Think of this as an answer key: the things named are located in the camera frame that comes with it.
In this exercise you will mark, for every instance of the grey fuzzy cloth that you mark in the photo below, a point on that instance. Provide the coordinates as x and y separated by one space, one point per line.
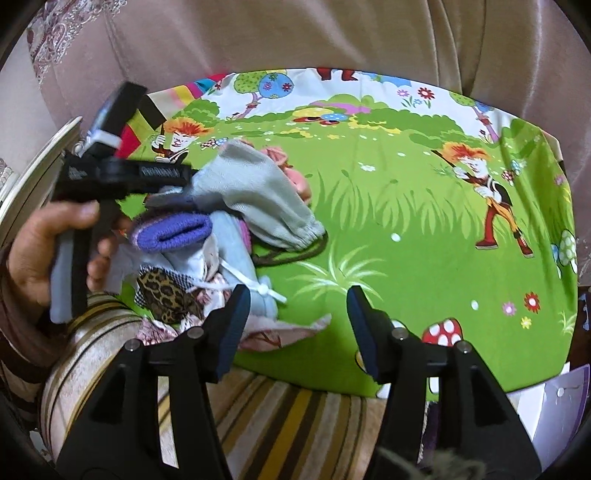
443 466

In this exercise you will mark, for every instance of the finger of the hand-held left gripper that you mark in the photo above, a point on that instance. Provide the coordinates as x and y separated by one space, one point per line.
171 198
189 174

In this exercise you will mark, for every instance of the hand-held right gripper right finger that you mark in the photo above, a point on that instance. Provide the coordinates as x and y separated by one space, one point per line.
362 327

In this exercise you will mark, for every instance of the pink round soft toy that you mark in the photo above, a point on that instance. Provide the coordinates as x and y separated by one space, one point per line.
295 182

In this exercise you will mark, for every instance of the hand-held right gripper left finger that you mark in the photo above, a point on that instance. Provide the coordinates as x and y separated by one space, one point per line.
233 323

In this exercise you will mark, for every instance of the person's left hand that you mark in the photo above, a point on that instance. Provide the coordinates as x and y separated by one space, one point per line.
32 258

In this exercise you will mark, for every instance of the person's left forearm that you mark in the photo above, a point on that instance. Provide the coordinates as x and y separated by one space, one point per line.
18 332

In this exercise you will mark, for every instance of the floral patterned cloth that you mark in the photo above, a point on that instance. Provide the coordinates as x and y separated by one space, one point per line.
286 332

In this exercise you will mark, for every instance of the striped velvet cushion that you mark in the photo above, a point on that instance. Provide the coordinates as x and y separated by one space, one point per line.
286 415

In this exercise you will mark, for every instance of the purple patterned knitted sock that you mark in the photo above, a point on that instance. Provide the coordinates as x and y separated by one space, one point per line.
180 233

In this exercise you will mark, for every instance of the houndstooth cloth bag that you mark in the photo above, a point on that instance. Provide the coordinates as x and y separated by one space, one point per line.
150 270

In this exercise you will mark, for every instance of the mauve embroidered curtain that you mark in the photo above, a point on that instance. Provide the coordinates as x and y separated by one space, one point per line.
92 55

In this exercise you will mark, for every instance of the green cartoon printed sheet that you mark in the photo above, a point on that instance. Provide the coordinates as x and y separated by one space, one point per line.
392 207

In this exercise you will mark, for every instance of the leopard print scrunchie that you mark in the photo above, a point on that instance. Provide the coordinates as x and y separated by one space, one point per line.
161 295

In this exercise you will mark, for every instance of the beige curtain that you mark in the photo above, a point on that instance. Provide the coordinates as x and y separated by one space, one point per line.
369 32

